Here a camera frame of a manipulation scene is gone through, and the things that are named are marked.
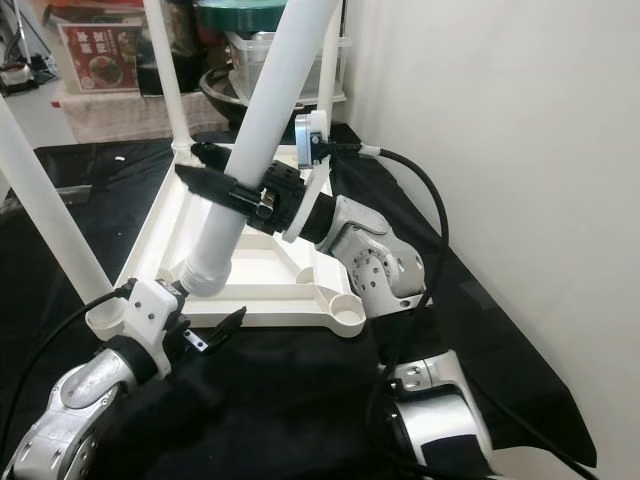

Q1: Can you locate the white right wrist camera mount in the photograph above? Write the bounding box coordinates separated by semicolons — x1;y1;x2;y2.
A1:
280;108;337;242

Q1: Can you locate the beige cloth covered bench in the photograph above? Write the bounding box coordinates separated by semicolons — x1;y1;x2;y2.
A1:
60;88;232;142

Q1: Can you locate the black wok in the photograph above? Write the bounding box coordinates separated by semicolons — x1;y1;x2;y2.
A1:
200;70;263;127

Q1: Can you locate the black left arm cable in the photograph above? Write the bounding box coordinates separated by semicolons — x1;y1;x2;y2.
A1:
0;285;137;422

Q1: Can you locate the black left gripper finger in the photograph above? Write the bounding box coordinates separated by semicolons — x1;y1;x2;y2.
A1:
184;307;250;354

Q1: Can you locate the red printed cardboard box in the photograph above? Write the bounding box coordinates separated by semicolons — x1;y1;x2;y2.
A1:
60;22;142;94

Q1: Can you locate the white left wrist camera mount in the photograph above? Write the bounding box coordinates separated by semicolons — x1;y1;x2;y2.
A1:
122;278;187;382

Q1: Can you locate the black plastic bag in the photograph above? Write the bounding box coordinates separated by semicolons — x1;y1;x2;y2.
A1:
135;0;207;97

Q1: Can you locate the green pot lid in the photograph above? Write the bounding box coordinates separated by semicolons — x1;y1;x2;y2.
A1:
198;0;293;32

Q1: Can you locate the black tablecloth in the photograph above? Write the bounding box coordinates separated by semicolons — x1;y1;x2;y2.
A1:
0;125;601;480

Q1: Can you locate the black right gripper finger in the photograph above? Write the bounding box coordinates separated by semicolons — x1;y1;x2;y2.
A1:
174;162;262;217
191;139;247;172

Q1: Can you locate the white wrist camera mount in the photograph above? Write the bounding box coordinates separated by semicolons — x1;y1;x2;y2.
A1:
280;108;337;242
122;278;187;382

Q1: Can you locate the clear plastic storage box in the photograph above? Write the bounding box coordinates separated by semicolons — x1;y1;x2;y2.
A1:
225;30;351;102

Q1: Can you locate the orange box lid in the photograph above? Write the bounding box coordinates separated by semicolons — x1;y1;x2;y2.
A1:
40;0;147;10

